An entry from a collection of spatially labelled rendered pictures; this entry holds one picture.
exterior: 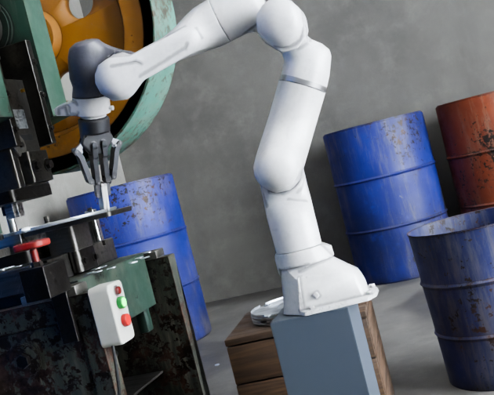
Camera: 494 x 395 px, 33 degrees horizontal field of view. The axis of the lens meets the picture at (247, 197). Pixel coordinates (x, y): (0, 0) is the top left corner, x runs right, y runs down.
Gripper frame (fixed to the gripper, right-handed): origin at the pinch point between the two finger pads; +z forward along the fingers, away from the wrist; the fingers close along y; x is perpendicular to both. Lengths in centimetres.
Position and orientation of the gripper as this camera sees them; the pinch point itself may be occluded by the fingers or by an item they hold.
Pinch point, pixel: (103, 196)
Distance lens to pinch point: 211.8
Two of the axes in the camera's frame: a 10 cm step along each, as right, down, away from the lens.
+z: 0.7, 9.5, 3.1
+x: -5.5, -2.2, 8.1
